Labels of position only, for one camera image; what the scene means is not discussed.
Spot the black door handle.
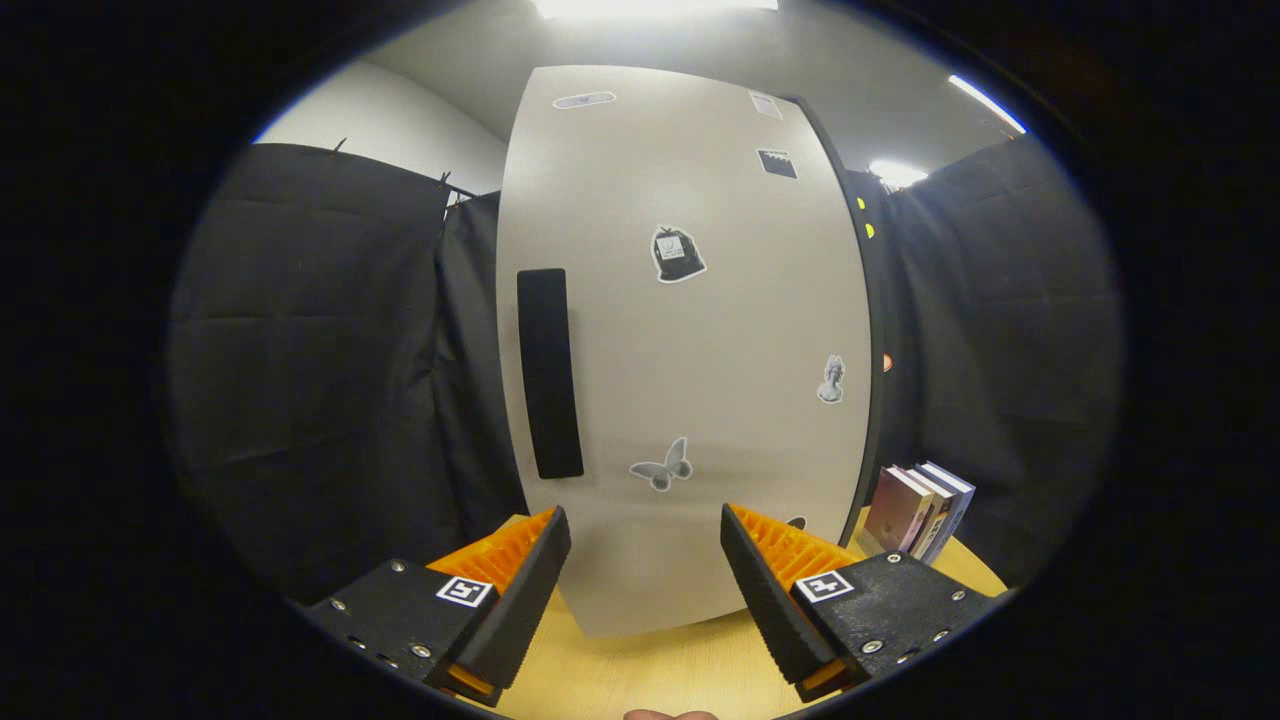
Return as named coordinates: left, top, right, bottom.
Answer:
left=516, top=267, right=586, bottom=481

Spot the long ceiling light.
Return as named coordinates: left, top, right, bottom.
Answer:
left=947, top=74, right=1029, bottom=136

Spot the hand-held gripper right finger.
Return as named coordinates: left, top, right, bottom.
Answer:
left=720, top=503, right=1011, bottom=704

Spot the beige cabinet door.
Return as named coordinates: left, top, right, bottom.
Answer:
left=495, top=65, right=877, bottom=639

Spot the white spine book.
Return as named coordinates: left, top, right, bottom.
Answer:
left=905, top=464, right=958, bottom=562

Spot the wide ceiling light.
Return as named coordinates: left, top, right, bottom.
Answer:
left=533, top=0, right=781, bottom=20

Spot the dark grey cabinet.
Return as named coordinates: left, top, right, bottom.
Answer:
left=790, top=95, right=893, bottom=547

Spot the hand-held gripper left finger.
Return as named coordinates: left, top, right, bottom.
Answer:
left=305, top=506, right=572, bottom=708

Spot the black backdrop cloth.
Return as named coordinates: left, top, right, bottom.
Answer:
left=165, top=135, right=1121, bottom=601

